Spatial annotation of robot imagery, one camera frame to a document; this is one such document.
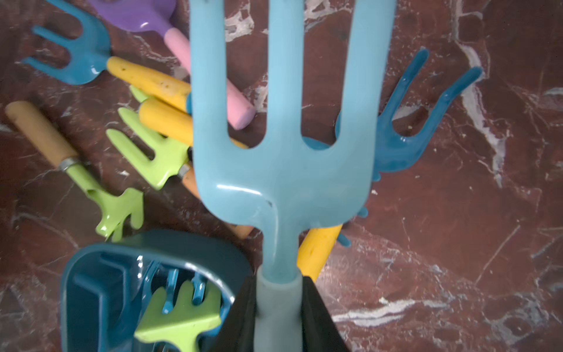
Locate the teal claw rake yellow handle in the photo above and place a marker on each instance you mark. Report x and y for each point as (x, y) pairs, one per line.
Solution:
(393, 153)

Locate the green rake wooden handle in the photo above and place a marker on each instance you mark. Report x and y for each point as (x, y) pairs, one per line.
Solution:
(115, 210)

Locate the light blue fork rake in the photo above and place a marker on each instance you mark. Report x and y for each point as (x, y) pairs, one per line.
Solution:
(282, 186)

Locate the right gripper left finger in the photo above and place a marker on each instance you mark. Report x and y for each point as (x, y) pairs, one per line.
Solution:
(238, 330)

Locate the teal fork yellow handle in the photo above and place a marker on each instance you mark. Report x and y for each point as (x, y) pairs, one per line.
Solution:
(90, 55)

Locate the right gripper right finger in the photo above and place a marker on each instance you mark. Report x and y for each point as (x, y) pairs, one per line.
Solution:
(319, 330)

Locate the teal rake wooden handle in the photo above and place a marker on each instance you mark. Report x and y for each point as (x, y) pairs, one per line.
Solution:
(185, 322)

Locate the green fork yellow handle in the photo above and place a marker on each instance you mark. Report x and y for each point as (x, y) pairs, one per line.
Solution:
(167, 131)

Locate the purple rake pink handle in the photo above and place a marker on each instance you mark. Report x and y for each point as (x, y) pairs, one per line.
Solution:
(145, 16)

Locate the teal storage tray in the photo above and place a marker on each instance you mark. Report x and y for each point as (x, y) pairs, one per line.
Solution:
(101, 303)

